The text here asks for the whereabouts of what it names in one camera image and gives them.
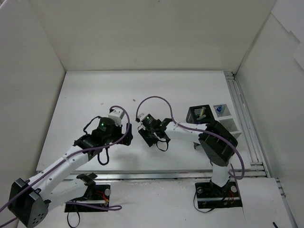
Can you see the black slotted container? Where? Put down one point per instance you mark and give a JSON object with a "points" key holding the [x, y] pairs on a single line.
{"points": [[193, 112]]}

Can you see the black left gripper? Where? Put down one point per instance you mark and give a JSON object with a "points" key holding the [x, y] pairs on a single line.
{"points": [[128, 135]]}

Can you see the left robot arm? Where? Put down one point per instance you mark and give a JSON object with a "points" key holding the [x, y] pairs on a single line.
{"points": [[31, 200]]}

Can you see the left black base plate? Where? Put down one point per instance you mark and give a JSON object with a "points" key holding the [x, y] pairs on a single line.
{"points": [[99, 198]]}

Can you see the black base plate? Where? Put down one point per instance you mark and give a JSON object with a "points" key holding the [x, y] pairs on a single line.
{"points": [[99, 198], [209, 196]]}

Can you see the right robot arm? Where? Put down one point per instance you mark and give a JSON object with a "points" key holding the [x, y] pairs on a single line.
{"points": [[217, 142]]}

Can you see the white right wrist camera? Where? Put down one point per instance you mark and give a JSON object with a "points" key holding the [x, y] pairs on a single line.
{"points": [[140, 117]]}

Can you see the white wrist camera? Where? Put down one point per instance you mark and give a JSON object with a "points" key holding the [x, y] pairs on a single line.
{"points": [[140, 117], [117, 115]]}

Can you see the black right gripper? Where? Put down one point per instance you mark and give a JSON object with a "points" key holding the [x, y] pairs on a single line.
{"points": [[146, 136]]}

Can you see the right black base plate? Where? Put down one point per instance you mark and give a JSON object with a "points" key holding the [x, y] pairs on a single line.
{"points": [[209, 196]]}

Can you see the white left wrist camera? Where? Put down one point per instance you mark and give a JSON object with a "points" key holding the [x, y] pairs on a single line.
{"points": [[117, 115]]}

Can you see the white slotted container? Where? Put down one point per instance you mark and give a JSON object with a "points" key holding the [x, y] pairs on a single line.
{"points": [[228, 119]]}

